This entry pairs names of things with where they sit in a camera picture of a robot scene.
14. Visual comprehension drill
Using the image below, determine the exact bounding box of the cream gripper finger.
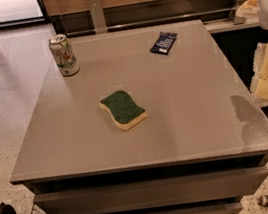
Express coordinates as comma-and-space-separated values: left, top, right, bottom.
250, 78, 268, 107
236, 0, 258, 18

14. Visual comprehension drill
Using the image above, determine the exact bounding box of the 7up soda can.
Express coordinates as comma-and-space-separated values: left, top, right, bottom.
48, 34, 79, 77

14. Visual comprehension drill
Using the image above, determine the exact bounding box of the dark blue snack packet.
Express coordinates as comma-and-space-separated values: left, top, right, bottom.
150, 32, 178, 55

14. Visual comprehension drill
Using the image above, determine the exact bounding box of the grey drawer cabinet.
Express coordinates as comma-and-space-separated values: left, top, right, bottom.
11, 20, 268, 214

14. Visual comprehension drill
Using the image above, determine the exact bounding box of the green and yellow sponge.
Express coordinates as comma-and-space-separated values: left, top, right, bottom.
99, 90, 148, 131

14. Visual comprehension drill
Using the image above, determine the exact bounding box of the bright window panel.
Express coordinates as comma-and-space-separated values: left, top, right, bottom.
0, 0, 43, 23

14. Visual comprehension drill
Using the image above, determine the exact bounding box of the left grey metal bracket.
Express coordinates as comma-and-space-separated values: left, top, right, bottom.
87, 0, 108, 34

